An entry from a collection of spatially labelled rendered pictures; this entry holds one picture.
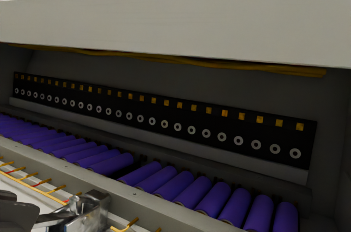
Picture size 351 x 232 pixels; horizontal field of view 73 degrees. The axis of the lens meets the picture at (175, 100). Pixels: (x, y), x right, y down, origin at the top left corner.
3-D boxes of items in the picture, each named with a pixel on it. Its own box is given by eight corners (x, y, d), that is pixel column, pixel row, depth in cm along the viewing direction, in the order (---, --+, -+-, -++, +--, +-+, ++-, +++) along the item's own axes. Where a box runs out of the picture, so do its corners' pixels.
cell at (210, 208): (230, 201, 25) (209, 235, 19) (212, 195, 25) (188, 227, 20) (232, 184, 24) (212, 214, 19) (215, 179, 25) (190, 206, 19)
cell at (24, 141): (66, 145, 35) (22, 156, 30) (58, 142, 36) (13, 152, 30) (67, 133, 35) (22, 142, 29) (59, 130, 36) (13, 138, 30)
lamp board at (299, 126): (308, 171, 25) (317, 122, 25) (10, 96, 49) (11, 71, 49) (308, 168, 26) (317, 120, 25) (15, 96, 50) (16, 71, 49)
